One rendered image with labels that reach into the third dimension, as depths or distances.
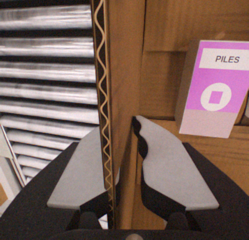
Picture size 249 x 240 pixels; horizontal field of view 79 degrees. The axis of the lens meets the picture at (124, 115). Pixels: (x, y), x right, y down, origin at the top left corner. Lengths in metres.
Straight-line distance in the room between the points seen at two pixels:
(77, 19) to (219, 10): 0.29
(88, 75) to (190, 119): 0.30
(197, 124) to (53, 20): 0.39
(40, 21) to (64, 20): 0.06
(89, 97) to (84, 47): 0.13
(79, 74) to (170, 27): 0.29
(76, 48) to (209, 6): 0.30
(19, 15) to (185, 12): 0.40
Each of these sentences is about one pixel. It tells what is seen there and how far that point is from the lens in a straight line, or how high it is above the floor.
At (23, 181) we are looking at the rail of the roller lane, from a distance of 0.94.
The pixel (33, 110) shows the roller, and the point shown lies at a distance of 0.58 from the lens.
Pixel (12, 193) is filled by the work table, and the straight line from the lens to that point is 1.07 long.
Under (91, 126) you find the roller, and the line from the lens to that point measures 0.51.
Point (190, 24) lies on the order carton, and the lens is 0.20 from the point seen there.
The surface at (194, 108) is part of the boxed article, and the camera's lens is 0.18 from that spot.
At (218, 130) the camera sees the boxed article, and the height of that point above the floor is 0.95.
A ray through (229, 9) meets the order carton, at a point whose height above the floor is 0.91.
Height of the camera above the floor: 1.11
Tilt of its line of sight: 60 degrees down
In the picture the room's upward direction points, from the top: 152 degrees counter-clockwise
